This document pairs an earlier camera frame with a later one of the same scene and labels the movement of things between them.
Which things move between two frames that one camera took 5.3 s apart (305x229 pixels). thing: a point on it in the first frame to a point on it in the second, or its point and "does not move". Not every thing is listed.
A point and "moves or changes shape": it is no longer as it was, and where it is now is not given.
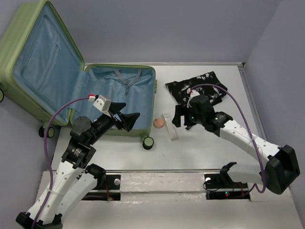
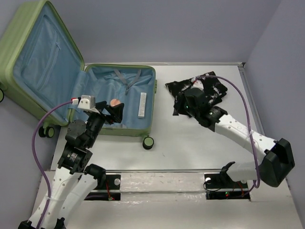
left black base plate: (113, 182) does not move
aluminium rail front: (165, 171) does not move
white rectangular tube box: (172, 133) to (142, 107)
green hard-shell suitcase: (42, 70) does not move
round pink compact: (158, 123) moves or changes shape
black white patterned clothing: (178, 89) does not move
